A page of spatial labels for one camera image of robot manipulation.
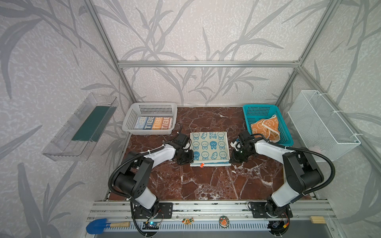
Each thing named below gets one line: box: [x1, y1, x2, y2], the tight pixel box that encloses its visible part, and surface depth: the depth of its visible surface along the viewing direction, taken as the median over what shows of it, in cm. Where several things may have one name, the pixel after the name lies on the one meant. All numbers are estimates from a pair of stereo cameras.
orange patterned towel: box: [251, 114, 281, 143], surface depth 104 cm
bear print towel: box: [190, 131, 232, 168], surface depth 98 cm
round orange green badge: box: [218, 215, 230, 229], surface depth 72 cm
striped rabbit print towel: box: [134, 116, 174, 130], surface depth 110 cm
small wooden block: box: [309, 216, 327, 224], surface depth 72 cm
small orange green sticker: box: [181, 217, 195, 226], surface depth 72 cm
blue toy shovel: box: [85, 218, 131, 235], surface depth 71 cm
